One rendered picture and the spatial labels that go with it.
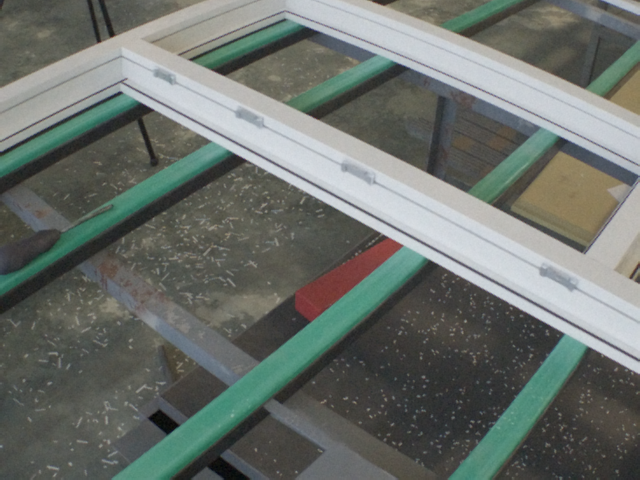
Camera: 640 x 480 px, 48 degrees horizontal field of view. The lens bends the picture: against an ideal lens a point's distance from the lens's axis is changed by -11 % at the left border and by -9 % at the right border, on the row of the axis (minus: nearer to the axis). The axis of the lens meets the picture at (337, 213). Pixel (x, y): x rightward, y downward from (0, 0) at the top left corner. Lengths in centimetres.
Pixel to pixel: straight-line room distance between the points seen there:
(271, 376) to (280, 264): 145
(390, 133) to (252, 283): 93
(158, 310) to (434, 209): 36
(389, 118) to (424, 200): 201
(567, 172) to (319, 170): 73
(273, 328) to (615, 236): 57
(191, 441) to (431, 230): 42
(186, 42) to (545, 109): 64
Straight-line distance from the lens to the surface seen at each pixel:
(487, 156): 224
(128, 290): 99
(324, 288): 128
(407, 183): 99
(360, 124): 292
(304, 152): 107
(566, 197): 158
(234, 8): 149
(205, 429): 79
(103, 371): 200
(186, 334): 93
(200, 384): 118
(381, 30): 146
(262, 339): 124
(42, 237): 98
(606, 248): 97
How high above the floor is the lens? 150
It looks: 37 degrees down
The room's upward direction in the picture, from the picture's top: 6 degrees clockwise
